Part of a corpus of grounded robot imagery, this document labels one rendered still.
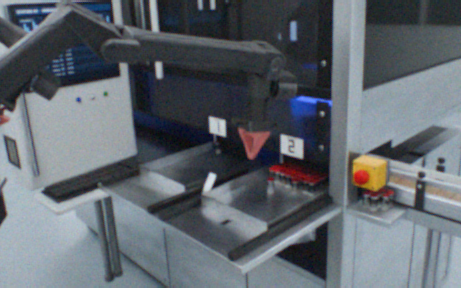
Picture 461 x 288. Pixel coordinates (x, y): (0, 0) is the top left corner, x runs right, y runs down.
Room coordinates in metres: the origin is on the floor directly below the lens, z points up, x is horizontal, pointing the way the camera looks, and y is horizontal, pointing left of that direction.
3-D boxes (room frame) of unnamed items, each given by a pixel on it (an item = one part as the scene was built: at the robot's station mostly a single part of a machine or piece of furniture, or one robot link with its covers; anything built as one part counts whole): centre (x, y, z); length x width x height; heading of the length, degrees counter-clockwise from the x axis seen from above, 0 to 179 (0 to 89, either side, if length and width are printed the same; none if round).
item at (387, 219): (1.08, -0.41, 0.87); 0.14 x 0.13 x 0.02; 133
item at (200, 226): (1.24, 0.06, 0.87); 0.70 x 0.48 x 0.02; 43
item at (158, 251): (2.17, 0.03, 0.44); 2.06 x 1.00 x 0.88; 43
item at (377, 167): (1.06, -0.37, 1.00); 0.08 x 0.07 x 0.07; 133
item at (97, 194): (1.54, 0.55, 0.79); 0.45 x 0.28 x 0.03; 136
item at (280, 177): (1.22, -0.17, 0.91); 0.18 x 0.02 x 0.05; 43
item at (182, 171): (1.41, 0.12, 0.90); 0.34 x 0.26 x 0.04; 133
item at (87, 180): (1.53, 0.53, 0.82); 0.40 x 0.14 x 0.02; 136
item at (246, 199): (1.16, -0.11, 0.90); 0.34 x 0.26 x 0.04; 133
